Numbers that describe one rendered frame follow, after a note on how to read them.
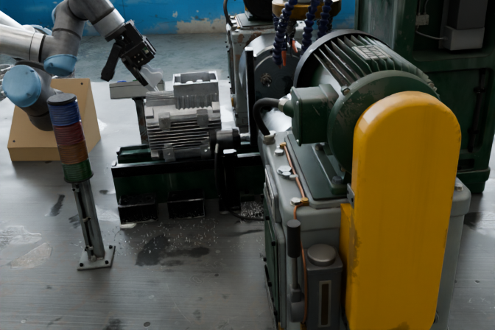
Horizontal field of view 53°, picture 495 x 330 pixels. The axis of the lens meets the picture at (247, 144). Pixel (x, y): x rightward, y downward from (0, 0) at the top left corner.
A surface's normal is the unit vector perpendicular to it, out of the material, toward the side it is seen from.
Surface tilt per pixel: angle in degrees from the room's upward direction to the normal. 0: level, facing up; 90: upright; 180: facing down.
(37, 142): 45
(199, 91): 90
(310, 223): 90
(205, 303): 0
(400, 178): 90
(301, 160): 0
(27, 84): 53
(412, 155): 90
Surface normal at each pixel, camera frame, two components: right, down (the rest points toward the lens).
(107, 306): -0.05, -0.90
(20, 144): -0.08, -0.33
